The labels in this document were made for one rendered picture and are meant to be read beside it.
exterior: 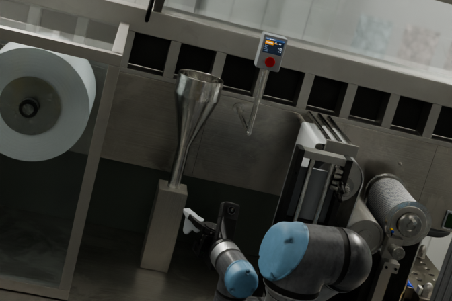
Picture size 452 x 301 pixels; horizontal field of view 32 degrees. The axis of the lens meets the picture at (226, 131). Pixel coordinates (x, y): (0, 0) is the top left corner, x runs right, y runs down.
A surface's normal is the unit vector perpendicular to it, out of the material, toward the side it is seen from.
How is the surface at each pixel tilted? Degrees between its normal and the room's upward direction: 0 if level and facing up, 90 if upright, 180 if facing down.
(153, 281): 0
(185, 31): 90
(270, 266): 82
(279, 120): 90
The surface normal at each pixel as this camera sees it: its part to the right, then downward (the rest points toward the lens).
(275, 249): -0.88, -0.27
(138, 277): 0.25, -0.94
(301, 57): 0.08, 0.28
